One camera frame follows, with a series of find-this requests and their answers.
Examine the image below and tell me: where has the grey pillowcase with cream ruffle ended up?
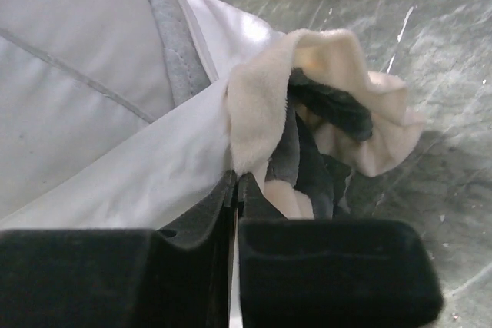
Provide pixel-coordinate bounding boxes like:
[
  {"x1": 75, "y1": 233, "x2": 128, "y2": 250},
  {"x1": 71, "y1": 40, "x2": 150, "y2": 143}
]
[{"x1": 1, "y1": 0, "x2": 424, "y2": 229}]

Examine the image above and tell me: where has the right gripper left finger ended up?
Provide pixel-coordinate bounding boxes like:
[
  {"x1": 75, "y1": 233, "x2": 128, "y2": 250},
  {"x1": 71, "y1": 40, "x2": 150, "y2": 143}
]
[{"x1": 1, "y1": 171, "x2": 237, "y2": 327}]

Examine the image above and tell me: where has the white pillow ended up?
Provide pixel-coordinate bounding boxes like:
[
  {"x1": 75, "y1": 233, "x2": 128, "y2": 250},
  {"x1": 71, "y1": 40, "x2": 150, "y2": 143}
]
[{"x1": 0, "y1": 0, "x2": 174, "y2": 217}]

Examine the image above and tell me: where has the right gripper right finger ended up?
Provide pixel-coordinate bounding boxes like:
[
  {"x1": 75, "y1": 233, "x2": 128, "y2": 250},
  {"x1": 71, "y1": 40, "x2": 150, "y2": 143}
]
[{"x1": 238, "y1": 174, "x2": 444, "y2": 327}]

